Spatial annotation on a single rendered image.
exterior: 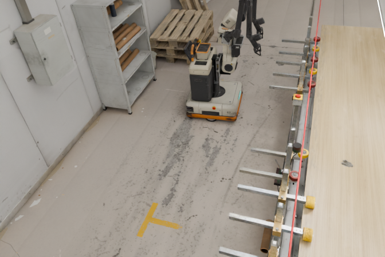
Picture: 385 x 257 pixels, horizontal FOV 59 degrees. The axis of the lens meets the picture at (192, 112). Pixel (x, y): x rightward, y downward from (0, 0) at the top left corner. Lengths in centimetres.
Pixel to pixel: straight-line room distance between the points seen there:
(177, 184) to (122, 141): 103
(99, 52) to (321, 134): 278
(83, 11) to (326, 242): 338
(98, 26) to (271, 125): 243
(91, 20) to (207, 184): 229
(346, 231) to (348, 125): 106
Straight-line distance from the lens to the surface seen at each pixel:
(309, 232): 231
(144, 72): 543
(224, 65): 417
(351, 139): 307
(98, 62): 454
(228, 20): 391
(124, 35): 475
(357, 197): 266
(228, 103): 432
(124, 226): 359
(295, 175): 268
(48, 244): 376
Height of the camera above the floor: 290
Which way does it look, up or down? 38 degrees down
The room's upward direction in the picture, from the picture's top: 6 degrees counter-clockwise
